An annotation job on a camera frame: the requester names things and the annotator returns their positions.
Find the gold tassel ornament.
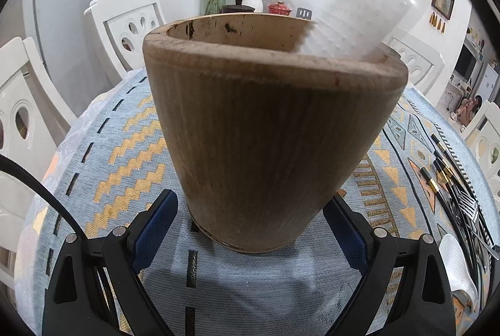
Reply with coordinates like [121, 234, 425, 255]
[430, 13, 447, 33]

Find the small framed picture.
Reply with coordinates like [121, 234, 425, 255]
[431, 0, 455, 18]

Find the white dining chair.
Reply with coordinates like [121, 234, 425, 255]
[385, 29, 446, 98]
[84, 0, 168, 77]
[0, 36, 79, 282]
[463, 99, 500, 200]

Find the television screen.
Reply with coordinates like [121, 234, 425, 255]
[455, 45, 475, 81]

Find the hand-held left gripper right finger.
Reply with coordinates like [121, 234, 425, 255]
[322, 195, 457, 336]

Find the red lidded teacup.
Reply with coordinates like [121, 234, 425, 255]
[267, 1, 293, 16]

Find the white refrigerator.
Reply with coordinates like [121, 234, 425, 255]
[21, 0, 137, 102]

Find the dark brown lidded jar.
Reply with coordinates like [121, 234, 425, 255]
[221, 0, 256, 14]

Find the bunch of black chopsticks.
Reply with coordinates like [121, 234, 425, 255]
[420, 133, 495, 254]

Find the wooden utensil holder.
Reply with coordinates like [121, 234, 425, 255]
[142, 13, 409, 254]

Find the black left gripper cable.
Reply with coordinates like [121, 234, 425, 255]
[0, 154, 84, 239]

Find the white plastic spoon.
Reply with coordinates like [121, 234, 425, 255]
[438, 233, 479, 313]

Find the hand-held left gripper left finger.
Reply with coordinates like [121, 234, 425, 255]
[42, 188, 179, 336]

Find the blue patterned tablecloth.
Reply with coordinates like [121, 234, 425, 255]
[13, 68, 493, 336]

